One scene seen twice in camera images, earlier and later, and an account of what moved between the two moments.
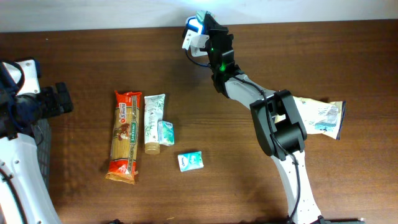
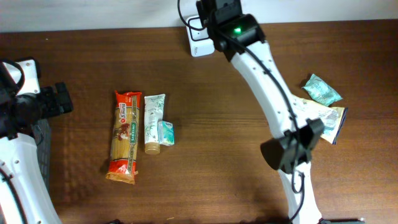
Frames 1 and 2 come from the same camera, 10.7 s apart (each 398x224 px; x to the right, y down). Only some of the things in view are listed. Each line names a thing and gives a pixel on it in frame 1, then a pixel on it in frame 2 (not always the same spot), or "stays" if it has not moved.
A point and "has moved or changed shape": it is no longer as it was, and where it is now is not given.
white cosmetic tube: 154,106 stays
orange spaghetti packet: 124,152 stays
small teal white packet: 165,133 stays
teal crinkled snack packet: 200,15 has moved or changed shape
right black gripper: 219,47 -> 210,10
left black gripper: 62,97 stays
